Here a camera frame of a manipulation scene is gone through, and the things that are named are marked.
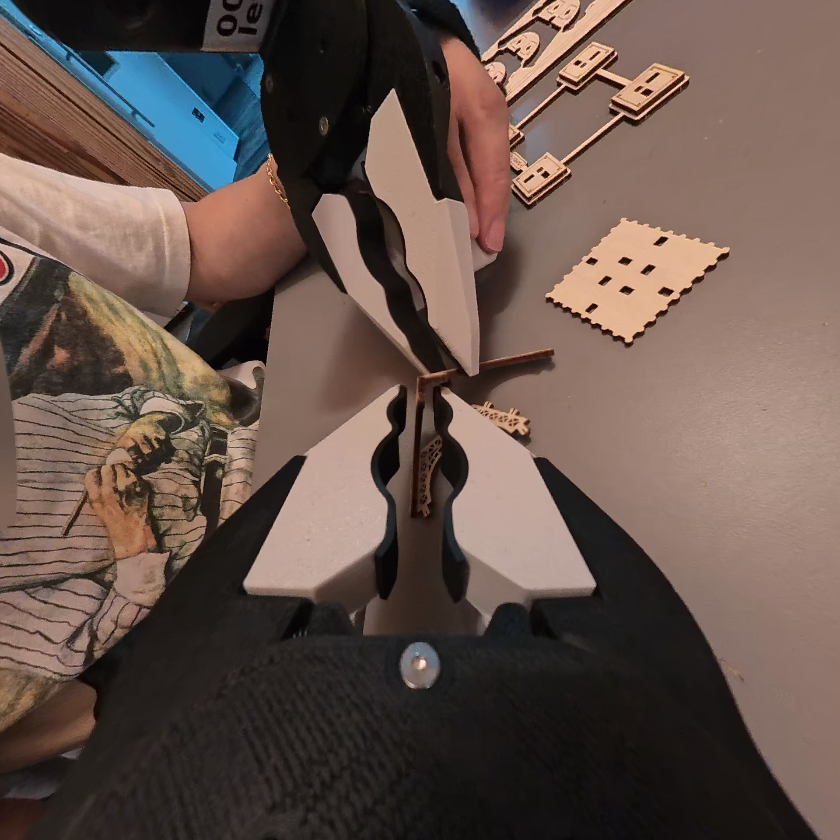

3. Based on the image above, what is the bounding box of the person's left hand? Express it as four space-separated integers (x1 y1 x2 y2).
440 38 514 255

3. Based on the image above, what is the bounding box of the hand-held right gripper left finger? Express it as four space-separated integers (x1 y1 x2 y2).
241 384 411 618

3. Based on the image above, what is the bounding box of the wooden four-square frame piece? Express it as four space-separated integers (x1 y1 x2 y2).
508 41 691 209

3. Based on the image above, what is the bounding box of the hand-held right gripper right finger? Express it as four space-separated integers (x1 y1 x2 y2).
433 387 599 623

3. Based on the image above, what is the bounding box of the small wooden arch piece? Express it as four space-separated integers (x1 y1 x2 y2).
471 401 532 441

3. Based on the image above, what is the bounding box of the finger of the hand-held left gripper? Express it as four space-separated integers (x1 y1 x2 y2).
361 87 494 378
311 192 460 376

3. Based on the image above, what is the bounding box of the wooden partition panel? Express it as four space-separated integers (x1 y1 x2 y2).
0 16 210 202

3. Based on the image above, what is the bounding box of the person's left forearm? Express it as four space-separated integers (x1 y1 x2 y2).
182 154 311 307

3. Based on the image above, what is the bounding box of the grey desk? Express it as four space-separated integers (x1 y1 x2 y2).
252 0 840 840

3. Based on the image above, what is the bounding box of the wooden lattice arch piece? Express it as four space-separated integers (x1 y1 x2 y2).
420 349 556 519
411 374 426 521

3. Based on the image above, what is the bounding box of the person's printed white shirt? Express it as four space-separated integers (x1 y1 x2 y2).
0 153 268 739

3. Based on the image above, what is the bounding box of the gold chain bracelet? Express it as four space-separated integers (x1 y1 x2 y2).
264 153 292 212

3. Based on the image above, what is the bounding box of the wooden arch cutout sheet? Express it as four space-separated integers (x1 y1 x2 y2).
481 0 635 107

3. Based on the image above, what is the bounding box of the black office chair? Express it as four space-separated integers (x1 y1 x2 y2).
164 285 277 373

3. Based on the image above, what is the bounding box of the square wooden platform with holes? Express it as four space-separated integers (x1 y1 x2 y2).
545 218 731 347

